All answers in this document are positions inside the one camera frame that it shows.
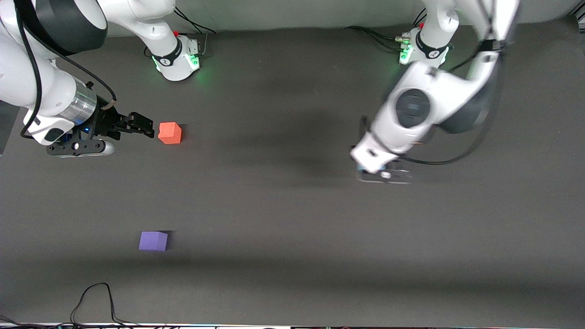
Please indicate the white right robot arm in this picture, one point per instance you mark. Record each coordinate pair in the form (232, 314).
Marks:
(50, 87)

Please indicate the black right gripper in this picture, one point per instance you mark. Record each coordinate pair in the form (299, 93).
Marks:
(108, 122)

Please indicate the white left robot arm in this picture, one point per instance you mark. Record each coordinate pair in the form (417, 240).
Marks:
(411, 114)

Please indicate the orange foam block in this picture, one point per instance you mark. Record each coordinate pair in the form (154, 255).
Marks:
(169, 132)

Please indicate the dark grey table mat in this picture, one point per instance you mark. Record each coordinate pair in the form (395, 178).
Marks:
(292, 228)

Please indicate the purple foam block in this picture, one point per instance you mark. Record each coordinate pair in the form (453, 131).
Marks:
(153, 241)

